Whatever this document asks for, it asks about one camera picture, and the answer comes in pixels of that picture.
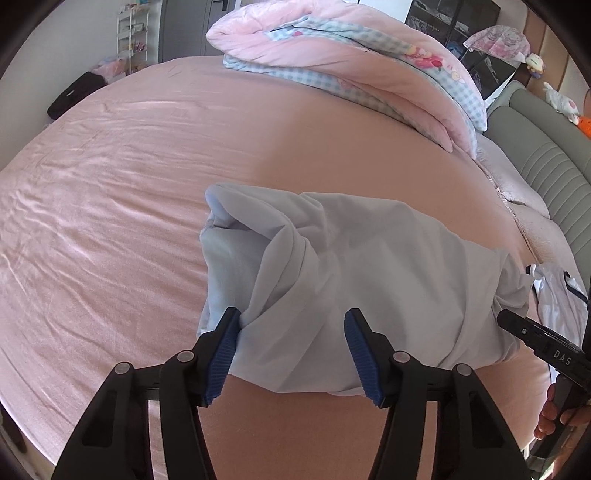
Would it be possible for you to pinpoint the pink bag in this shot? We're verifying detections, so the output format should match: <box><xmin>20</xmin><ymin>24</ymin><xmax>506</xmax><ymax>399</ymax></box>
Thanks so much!
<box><xmin>90</xmin><ymin>58</ymin><xmax>130</xmax><ymax>86</ymax></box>

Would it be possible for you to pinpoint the person's right hand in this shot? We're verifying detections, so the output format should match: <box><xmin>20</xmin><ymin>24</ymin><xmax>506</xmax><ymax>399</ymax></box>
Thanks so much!
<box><xmin>534</xmin><ymin>382</ymin><xmax>583</xmax><ymax>442</ymax></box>

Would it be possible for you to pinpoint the grey door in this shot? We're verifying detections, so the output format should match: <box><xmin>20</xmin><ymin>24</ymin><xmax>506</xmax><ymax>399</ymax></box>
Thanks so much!
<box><xmin>159</xmin><ymin>0</ymin><xmax>259</xmax><ymax>63</ymax></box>

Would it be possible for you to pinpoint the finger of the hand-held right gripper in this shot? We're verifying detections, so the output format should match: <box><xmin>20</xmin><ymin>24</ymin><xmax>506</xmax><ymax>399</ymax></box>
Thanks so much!
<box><xmin>496</xmin><ymin>308</ymin><xmax>583</xmax><ymax>359</ymax></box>

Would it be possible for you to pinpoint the dark glass wardrobe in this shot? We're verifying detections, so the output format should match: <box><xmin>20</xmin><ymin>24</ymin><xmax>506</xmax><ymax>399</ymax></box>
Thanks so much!
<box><xmin>404</xmin><ymin>0</ymin><xmax>518</xmax><ymax>100</ymax></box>

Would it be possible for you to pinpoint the white navy-striped shirt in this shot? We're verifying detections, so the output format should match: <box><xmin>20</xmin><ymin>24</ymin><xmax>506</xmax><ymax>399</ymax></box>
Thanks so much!
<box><xmin>526</xmin><ymin>263</ymin><xmax>591</xmax><ymax>347</ymax></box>

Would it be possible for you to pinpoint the black backpack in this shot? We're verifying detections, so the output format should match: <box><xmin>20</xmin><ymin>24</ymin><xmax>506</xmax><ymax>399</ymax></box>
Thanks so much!
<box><xmin>47</xmin><ymin>71</ymin><xmax>109</xmax><ymax>120</ymax></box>

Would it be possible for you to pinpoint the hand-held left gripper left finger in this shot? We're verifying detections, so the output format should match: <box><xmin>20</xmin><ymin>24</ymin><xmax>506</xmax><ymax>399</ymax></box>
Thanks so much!
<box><xmin>51</xmin><ymin>307</ymin><xmax>242</xmax><ymax>480</ymax></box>

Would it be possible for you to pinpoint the light blue navy-trimmed shirt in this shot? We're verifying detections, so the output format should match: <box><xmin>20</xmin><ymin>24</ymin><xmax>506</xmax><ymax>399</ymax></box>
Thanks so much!
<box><xmin>196</xmin><ymin>182</ymin><xmax>536</xmax><ymax>398</ymax></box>

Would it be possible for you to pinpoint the white plush toy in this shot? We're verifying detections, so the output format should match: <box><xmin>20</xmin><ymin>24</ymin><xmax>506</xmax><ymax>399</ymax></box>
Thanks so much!
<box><xmin>542</xmin><ymin>82</ymin><xmax>581</xmax><ymax>124</ymax></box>

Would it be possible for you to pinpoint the white shelf rack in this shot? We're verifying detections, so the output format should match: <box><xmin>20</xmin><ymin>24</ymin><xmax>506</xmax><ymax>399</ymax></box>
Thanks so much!
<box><xmin>117</xmin><ymin>0</ymin><xmax>151</xmax><ymax>75</ymax></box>

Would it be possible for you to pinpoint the folded pink checked quilt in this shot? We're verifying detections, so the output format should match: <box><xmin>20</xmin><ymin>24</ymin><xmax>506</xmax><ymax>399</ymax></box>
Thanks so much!
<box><xmin>205</xmin><ymin>0</ymin><xmax>489</xmax><ymax>160</ymax></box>

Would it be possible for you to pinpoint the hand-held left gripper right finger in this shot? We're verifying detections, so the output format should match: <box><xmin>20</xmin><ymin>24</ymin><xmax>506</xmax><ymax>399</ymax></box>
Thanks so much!
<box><xmin>344</xmin><ymin>307</ymin><xmax>525</xmax><ymax>480</ymax></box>

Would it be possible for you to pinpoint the pale pink pillow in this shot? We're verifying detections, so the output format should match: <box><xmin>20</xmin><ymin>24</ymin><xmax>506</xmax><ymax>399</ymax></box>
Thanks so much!
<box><xmin>475</xmin><ymin>136</ymin><xmax>550</xmax><ymax>220</ymax></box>
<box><xmin>515</xmin><ymin>203</ymin><xmax>583</xmax><ymax>278</ymax></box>

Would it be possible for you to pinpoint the pink printed umbrella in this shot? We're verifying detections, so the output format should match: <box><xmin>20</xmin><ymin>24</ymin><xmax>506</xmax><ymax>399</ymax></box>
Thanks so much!
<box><xmin>463</xmin><ymin>25</ymin><xmax>532</xmax><ymax>63</ymax></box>

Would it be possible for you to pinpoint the grey upholstered headboard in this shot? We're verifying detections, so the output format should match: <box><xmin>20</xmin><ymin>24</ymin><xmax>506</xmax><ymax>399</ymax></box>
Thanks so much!
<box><xmin>485</xmin><ymin>80</ymin><xmax>591</xmax><ymax>296</ymax></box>

